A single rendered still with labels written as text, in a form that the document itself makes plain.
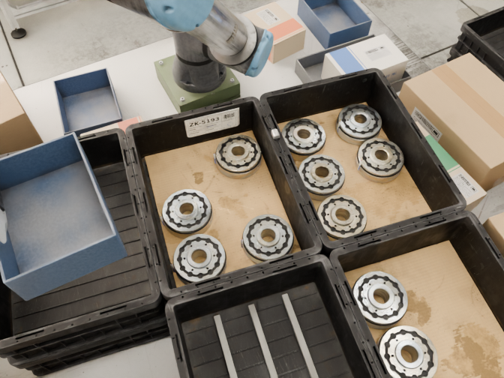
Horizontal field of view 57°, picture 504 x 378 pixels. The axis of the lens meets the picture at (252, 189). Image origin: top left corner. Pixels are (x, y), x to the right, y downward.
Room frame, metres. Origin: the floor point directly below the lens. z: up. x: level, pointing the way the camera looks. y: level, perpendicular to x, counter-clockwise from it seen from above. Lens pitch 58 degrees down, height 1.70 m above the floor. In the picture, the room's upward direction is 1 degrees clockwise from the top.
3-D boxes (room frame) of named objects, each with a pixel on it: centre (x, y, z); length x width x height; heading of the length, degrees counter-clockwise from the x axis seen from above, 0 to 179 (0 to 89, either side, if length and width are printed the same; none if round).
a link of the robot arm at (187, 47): (0.96, 0.14, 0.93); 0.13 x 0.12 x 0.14; 61
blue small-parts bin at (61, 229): (0.33, 0.29, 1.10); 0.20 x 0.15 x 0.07; 28
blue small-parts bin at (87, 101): (0.85, 0.45, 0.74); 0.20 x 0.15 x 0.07; 21
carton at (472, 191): (0.63, -0.44, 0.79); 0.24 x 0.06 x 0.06; 30
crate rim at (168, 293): (0.49, 0.07, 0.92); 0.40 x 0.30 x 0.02; 18
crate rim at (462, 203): (0.58, -0.21, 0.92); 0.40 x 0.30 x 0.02; 18
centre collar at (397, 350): (0.18, -0.28, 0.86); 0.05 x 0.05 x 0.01
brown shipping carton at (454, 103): (0.76, -0.55, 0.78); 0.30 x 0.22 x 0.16; 30
